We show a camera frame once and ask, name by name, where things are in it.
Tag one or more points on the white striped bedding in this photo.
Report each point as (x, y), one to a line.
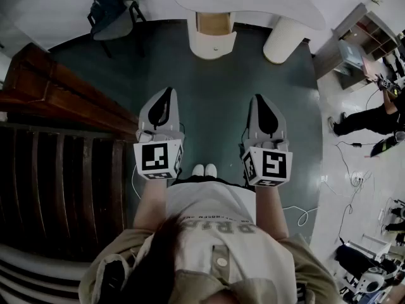
(31, 264)

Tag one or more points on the pink box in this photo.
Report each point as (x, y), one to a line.
(370, 66)

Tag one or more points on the dark backpack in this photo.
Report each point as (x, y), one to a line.
(104, 8)

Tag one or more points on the person's white shirt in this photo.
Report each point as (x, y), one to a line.
(215, 207)

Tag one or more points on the person's left forearm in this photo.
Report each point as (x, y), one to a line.
(150, 201)

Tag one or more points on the black and green bag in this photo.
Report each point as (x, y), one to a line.
(384, 146)

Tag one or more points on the grey box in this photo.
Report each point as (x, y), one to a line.
(349, 54)

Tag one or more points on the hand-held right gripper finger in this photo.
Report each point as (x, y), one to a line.
(281, 128)
(253, 122)

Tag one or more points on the dark wooden bed frame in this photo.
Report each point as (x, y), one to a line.
(63, 122)

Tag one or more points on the person's black trousers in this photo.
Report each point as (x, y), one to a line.
(196, 178)

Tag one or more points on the person's left white shoe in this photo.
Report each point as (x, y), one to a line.
(198, 169)

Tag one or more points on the person's right white shoe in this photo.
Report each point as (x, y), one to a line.
(211, 169)

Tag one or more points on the person's white shoe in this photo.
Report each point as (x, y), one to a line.
(198, 169)
(211, 169)

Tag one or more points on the black and white equipment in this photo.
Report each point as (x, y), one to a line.
(364, 264)

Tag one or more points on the large white wood-lined drawer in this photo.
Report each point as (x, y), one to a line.
(212, 43)

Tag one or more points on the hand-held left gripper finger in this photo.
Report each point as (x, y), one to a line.
(174, 119)
(145, 116)

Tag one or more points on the black power adapter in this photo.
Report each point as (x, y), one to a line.
(357, 144)

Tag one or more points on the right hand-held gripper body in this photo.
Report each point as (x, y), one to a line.
(269, 166)

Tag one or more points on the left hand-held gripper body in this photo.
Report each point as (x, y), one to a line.
(153, 158)

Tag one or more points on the grey chair black frame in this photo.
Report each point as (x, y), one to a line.
(110, 30)

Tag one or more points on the person's khaki jacket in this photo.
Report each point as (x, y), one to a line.
(303, 264)

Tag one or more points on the grey open shelf cabinet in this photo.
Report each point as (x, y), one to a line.
(348, 30)

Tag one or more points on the person's right forearm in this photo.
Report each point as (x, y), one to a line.
(270, 207)

